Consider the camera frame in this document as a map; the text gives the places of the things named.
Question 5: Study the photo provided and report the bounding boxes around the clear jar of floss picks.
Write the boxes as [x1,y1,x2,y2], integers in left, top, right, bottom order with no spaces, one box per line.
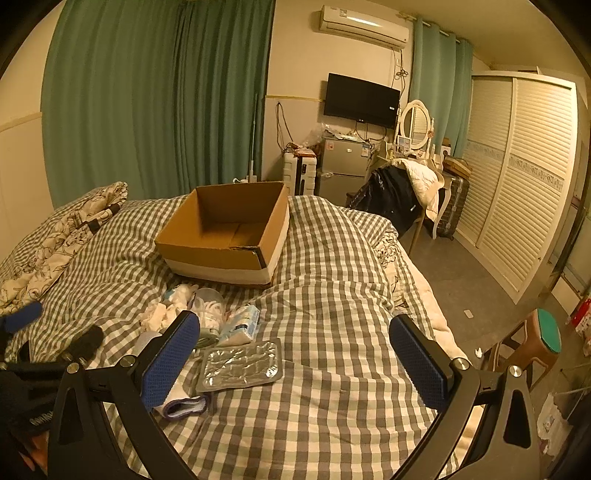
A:
[189,287,226,338]

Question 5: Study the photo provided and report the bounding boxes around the silver blister pill pack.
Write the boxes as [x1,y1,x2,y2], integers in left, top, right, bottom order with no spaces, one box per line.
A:
[195,338,283,393]

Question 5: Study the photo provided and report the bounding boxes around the blue floral tissue pack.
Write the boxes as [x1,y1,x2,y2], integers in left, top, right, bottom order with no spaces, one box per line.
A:
[217,305,260,347]

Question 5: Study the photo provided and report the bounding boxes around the floral patterned pillow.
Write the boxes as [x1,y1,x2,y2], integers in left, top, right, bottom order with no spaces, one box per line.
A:
[1,181,128,315]

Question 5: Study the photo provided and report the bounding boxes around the folded white blue cloth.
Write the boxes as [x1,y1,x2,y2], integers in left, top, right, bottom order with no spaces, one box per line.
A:
[155,386,208,421]

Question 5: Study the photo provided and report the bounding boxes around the wooden stool green seat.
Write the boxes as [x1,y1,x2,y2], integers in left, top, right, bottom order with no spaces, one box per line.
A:
[481,308,562,390]

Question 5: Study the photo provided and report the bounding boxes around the open cardboard box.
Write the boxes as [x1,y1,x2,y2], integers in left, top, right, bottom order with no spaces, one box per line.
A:
[155,182,290,286]

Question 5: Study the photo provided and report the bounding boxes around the grey checked bed duvet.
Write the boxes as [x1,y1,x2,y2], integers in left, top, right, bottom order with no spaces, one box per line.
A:
[6,197,460,479]

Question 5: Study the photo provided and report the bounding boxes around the dark suitcase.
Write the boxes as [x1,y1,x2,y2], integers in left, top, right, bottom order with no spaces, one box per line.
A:
[437,173,470,239]

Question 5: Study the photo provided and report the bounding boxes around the large green curtain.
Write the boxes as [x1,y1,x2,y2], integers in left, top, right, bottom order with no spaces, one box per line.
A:
[41,1,274,206]

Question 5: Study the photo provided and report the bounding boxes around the white hard suitcase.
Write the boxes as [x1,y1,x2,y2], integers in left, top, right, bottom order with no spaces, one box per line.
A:
[283,149,317,196]

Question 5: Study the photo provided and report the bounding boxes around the white louvered wardrobe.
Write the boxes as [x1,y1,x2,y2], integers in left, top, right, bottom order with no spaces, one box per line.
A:
[456,71,579,302]

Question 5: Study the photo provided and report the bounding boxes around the grey mini fridge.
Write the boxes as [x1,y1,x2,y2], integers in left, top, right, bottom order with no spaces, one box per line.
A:
[315,139,372,206]

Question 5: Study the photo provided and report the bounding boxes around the oval vanity mirror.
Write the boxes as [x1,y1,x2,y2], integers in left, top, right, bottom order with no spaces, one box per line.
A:
[394,100,434,153]

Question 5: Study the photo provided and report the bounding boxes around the small green curtain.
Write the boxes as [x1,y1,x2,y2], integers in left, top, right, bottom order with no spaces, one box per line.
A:
[409,18,473,158]

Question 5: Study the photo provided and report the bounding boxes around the white air conditioner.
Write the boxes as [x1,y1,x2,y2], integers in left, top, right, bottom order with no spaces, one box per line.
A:
[320,5,410,50]

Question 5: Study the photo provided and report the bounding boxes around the black wall television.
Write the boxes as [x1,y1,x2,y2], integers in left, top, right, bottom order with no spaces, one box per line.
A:
[324,73,401,129]

